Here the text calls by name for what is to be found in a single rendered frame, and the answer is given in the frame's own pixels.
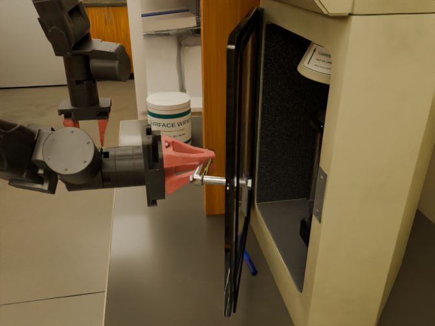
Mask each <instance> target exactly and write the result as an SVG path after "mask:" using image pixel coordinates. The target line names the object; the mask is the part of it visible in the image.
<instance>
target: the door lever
mask: <svg viewBox="0 0 435 326"><path fill-rule="evenodd" d="M206 149H207V150H210V151H213V152H214V153H215V151H214V149H210V148H206ZM213 160H214V158H211V159H208V160H202V161H199V163H198V165H197V167H196V169H195V171H194V173H191V175H190V183H192V184H193V185H195V186H202V185H203V184H214V185H222V186H225V177H224V176H215V175H208V172H209V170H210V167H211V165H212V163H213Z"/></svg>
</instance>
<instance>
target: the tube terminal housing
mask: <svg viewBox="0 0 435 326"><path fill-rule="evenodd" d="M260 7H261V8H264V12H263V37H262V63H261V76H260V102H259V116H258V141H257V155H256V180H257V167H258V142H259V129H260V104H261V91H262V67H263V42H264V30H265V25H266V24H276V25H278V26H280V27H282V28H285V29H287V30H289V31H291V32H294V33H295V34H298V35H299V36H302V37H303V38H306V39H308V40H310V41H312V42H314V43H317V44H319V45H321V46H323V47H325V48H327V49H328V50H329V53H330V55H331V61H332V69H331V79H330V85H329V94H328V104H327V109H326V119H325V124H324V134H323V139H322V148H321V154H320V163H319V166H320V167H321V168H322V169H323V170H324V171H325V172H326V173H327V174H328V176H327V181H326V190H325V195H324V203H323V209H322V217H321V222H320V223H319V222H318V221H317V219H316V217H315V216H314V215H313V217H312V223H311V232H310V238H309V247H308V253H307V262H306V271H305V277H304V286H303V291H302V293H299V291H298V290H297V288H296V286H295V284H294V282H293V280H292V278H291V276H290V274H289V272H288V270H287V268H286V266H285V263H284V261H283V259H282V257H281V255H280V253H279V251H278V249H277V247H276V245H275V243H274V241H273V239H272V237H271V235H270V233H269V231H268V229H267V227H266V225H265V223H264V221H263V219H262V217H261V215H260V213H259V211H258V208H257V204H259V203H256V180H255V194H254V209H253V208H252V206H251V223H250V224H251V227H252V229H253V232H254V234H255V236H256V238H257V240H258V243H259V245H260V248H261V249H262V252H263V254H264V257H265V259H266V262H267V264H268V266H269V268H270V270H271V273H272V275H273V277H274V280H275V282H276V285H277V287H278V289H279V291H280V293H281V296H282V298H283V301H284V303H285V306H286V307H287V310H288V312H289V315H290V317H291V319H292V321H293V324H294V326H377V323H378V321H379V318H380V317H381V314H382V311H383V309H384V307H385V304H386V301H387V299H388V297H389V294H390V291H391V289H392V287H393V285H394V282H395V280H396V277H397V274H398V272H399V269H400V268H401V264H402V262H403V257H404V254H405V250H406V247H407V243H408V238H409V235H410V231H411V228H412V224H413V221H414V217H415V214H416V210H417V207H418V202H419V198H420V195H421V191H422V188H423V183H424V181H425V176H426V174H427V169H428V166H429V162H430V158H431V154H432V150H433V147H434V143H435V0H353V6H352V11H351V12H350V13H349V14H348V16H327V15H324V14H321V13H318V12H314V11H311V10H307V9H305V8H300V7H298V6H294V5H290V4H287V3H283V2H281V1H277V0H260Z"/></svg>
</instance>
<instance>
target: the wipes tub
mask: <svg viewBox="0 0 435 326"><path fill-rule="evenodd" d="M146 101H147V110H148V123H149V124H151V130H152V131H153V130H161V140H162V135H167V136H170V137H172V138H174V139H176V140H179V141H181V142H184V143H185V144H188V145H190V144H191V143H192V127H191V106H190V96H189V95H187V94H185V93H182V92H158V93H155V94H152V95H150V96H149V97H147V99H146Z"/></svg>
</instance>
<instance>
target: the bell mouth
mask: <svg viewBox="0 0 435 326"><path fill-rule="evenodd" d="M331 69H332V61H331V55H330V53H329V50H328V49H327V48H325V47H323V46H321V45H319V44H317V43H314V42H311V44H310V45H309V47H308V49H307V50H306V53H305V54H304V57H303V58H302V60H301V62H300V63H299V65H298V67H297V70H298V72H299V73H300V74H301V75H303V76H305V77H306V78H309V79H311V80H314V81H316V82H320V83H325V84H328V85H329V84H330V79H331Z"/></svg>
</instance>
